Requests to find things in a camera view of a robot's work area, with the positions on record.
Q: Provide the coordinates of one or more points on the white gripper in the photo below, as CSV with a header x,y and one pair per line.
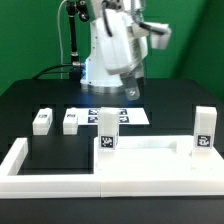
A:
x,y
123,44

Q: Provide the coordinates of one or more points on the white desk top tray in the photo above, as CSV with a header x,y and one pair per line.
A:
x,y
137,155

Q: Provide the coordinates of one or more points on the tag marker plate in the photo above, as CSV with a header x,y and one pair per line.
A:
x,y
127,116

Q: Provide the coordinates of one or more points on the white U-shaped fence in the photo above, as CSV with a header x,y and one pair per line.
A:
x,y
188,183

